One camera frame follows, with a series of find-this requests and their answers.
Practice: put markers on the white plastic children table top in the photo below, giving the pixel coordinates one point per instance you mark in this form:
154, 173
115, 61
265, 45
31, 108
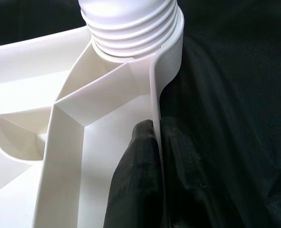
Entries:
59, 154

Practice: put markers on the black table cloth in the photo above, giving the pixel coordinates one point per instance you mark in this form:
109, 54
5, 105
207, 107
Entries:
237, 118

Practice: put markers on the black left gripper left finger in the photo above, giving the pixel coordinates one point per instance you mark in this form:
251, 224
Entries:
140, 185

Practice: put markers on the white tapered plastic table leg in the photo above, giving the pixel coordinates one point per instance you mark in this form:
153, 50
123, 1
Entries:
128, 26

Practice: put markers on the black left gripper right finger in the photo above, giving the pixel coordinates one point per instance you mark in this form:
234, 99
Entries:
187, 197

